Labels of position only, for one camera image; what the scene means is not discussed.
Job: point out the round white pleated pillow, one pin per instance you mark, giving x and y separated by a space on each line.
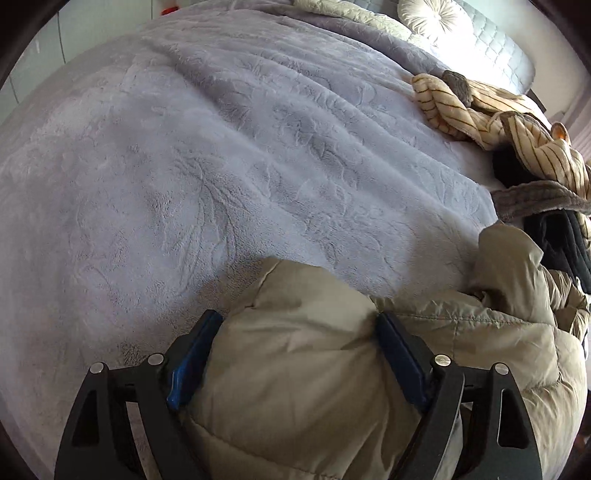
431 21

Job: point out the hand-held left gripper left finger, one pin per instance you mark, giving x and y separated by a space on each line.
194 364

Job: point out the lilac embossed fleece blanket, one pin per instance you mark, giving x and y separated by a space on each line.
207 161

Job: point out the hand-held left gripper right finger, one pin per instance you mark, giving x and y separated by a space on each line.
401 362

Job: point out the cream quilted garment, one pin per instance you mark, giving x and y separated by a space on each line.
341 11

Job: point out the small red box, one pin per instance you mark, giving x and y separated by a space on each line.
168 4

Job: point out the white wardrobe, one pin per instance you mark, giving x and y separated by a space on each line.
32 55

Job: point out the beige striped robe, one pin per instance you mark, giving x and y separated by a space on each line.
489 110

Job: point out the beige puffer jacket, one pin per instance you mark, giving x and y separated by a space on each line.
300 369

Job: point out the grey quilted headboard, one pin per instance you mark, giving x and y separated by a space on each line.
494 46

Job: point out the black folded garment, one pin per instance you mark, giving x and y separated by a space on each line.
558 240

